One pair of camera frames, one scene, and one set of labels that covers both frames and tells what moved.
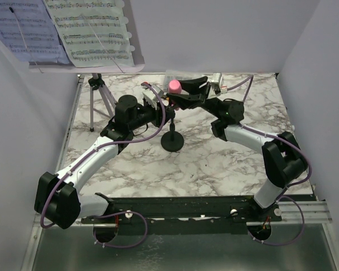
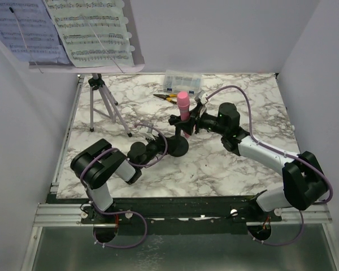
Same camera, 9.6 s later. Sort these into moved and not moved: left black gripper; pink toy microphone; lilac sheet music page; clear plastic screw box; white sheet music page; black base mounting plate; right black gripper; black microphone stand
Moved: left black gripper; pink toy microphone; black microphone stand; right black gripper
Not moved: clear plastic screw box; white sheet music page; lilac sheet music page; black base mounting plate
